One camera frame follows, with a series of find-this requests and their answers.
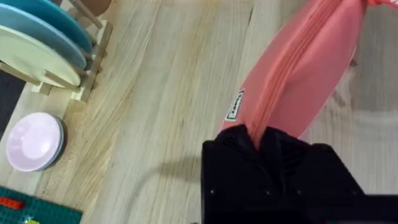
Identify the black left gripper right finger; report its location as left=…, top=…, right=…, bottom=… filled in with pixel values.
left=260, top=126, right=365, bottom=224

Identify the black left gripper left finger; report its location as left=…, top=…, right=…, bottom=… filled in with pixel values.
left=201, top=124, right=284, bottom=224

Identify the pink soft zip bag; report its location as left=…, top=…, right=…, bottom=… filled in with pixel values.
left=219, top=0, right=398, bottom=149

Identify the grey-blue bowl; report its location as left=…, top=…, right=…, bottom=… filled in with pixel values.
left=36, top=115, right=67, bottom=172

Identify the wooden peg plate rack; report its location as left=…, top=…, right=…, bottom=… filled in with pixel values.
left=0, top=0, right=114, bottom=103

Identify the pale pink bowl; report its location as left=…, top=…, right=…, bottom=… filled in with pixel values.
left=6, top=111, right=63, bottom=173

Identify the green board with toy blocks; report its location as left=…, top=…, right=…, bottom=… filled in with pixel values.
left=0, top=185, right=83, bottom=224

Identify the brown round wooden object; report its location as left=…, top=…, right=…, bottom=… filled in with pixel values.
left=81, top=0, right=113, bottom=17

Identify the teal plate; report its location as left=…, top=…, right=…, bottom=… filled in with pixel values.
left=0, top=0, right=93, bottom=54

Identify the cream plate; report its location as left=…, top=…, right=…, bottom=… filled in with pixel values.
left=0, top=24, right=82, bottom=89

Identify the light blue plate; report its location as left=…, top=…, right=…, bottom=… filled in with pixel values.
left=0, top=5, right=88, bottom=71

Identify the dark flat mat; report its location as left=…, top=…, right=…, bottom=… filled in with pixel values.
left=0, top=70, right=27, bottom=139

